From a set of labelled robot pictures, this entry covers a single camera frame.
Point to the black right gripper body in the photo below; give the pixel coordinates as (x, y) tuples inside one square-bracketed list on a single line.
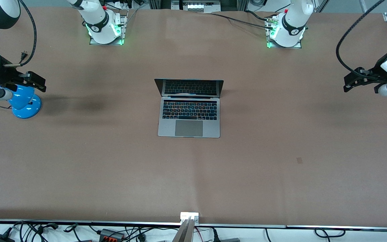
[(1, 74)]

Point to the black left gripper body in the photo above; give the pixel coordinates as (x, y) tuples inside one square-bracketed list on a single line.
[(373, 76)]

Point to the grey apple laptop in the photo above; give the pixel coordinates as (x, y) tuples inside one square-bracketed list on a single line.
[(189, 127)]

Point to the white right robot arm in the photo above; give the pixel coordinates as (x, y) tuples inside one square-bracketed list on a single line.
[(96, 20)]

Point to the blue desk lamp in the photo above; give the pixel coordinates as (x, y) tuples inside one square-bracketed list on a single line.
[(25, 107)]

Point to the white power strip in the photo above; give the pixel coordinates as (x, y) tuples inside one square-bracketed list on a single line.
[(124, 4)]

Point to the black power adapter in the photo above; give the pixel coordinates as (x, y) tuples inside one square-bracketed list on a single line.
[(0, 239)]

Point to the grey orange connector block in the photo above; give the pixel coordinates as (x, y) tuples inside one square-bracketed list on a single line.
[(111, 234)]

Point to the grey power strip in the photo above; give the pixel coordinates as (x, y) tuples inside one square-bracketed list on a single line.
[(195, 6)]

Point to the small grey box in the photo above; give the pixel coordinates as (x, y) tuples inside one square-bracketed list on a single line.
[(228, 240)]

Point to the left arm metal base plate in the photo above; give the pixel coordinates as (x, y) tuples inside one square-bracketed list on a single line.
[(299, 45)]

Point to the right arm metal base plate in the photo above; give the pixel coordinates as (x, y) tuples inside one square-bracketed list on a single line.
[(125, 20)]

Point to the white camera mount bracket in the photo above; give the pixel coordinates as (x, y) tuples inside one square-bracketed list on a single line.
[(189, 215)]

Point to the aluminium camera mount bar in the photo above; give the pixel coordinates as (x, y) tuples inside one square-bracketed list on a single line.
[(183, 233)]

